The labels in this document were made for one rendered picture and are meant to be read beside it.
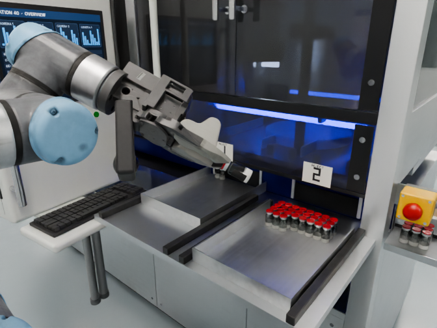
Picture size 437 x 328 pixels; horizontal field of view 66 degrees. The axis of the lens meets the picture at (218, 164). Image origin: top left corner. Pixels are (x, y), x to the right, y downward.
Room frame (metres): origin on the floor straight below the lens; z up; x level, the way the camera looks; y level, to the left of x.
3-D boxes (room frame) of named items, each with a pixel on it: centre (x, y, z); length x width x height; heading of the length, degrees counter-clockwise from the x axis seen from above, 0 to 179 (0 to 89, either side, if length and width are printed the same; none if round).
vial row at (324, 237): (0.80, -0.22, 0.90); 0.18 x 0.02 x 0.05; 50
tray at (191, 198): (1.03, 0.04, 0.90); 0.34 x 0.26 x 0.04; 140
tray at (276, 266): (0.72, -0.15, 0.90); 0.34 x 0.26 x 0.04; 140
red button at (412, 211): (0.71, -0.46, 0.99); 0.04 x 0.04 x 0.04; 50
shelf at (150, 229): (0.86, -0.04, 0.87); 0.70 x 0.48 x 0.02; 50
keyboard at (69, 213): (1.09, 0.45, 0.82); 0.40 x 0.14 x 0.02; 147
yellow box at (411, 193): (0.74, -0.49, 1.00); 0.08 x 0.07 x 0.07; 140
